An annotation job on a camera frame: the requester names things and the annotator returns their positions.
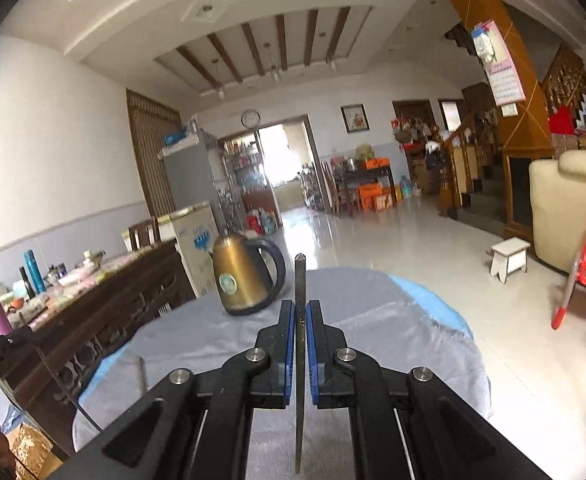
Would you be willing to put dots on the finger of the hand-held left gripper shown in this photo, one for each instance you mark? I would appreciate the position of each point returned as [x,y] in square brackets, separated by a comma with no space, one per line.
[0,350]

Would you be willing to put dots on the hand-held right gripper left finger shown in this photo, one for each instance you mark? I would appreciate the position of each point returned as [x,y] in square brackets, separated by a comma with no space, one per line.
[289,350]

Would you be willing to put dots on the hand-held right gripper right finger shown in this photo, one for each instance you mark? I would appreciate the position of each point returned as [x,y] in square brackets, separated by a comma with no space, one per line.
[313,350]

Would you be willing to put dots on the dark metal chopstick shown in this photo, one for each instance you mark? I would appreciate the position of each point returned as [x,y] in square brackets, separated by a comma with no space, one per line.
[300,290]
[143,375]
[76,408]

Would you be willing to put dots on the grey tablecloth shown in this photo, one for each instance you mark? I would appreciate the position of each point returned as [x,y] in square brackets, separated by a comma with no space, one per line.
[373,320]

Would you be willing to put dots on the blue thermos flask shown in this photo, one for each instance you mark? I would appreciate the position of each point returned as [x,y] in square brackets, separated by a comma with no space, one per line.
[34,272]

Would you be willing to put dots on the bronze electric kettle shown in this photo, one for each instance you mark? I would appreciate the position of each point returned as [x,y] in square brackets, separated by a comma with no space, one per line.
[238,270]

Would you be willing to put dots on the golden cardboard box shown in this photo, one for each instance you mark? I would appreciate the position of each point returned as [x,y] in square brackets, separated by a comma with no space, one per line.
[30,450]

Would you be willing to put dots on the carved wooden sideboard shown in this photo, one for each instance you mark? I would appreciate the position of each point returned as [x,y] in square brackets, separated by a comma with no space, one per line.
[98,310]

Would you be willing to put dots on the blue cloth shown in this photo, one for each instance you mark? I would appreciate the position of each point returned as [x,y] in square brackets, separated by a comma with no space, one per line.
[433,305]

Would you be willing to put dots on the white carton box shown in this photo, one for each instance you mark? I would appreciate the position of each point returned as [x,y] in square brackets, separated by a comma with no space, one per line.
[193,240]

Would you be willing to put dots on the stack of orange boxes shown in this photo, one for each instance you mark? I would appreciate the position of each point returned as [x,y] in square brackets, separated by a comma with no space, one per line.
[377,197]

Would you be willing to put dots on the shelf with bottles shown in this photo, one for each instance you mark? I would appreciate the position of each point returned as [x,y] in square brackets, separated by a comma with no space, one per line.
[248,180]

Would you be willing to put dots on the dark wooden table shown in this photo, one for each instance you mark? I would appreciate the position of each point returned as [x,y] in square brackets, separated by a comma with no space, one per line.
[363,175]

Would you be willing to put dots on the grey refrigerator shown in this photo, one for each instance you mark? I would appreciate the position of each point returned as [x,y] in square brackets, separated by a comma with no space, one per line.
[193,175]

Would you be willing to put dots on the small white stool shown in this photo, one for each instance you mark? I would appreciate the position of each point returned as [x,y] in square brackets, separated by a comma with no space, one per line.
[510,255]

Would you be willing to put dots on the wooden stair railing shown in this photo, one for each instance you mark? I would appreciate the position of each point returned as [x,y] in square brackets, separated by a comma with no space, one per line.
[460,170]

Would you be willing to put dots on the wooden lattice screen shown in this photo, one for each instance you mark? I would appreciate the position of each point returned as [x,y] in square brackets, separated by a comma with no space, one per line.
[148,150]

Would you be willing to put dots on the cream sofa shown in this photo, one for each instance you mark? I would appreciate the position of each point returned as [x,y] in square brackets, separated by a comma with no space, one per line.
[568,210]

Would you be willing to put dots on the wooden pillar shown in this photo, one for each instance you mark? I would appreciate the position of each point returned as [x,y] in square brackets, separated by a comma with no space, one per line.
[518,125]

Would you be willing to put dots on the round wall clock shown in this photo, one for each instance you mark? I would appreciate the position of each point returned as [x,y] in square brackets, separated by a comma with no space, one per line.
[250,118]

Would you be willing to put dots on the framed wall picture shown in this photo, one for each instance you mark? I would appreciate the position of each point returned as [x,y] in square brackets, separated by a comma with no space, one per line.
[355,119]

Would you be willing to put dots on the wall calendar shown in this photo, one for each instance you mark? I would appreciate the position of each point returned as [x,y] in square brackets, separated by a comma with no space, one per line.
[503,75]

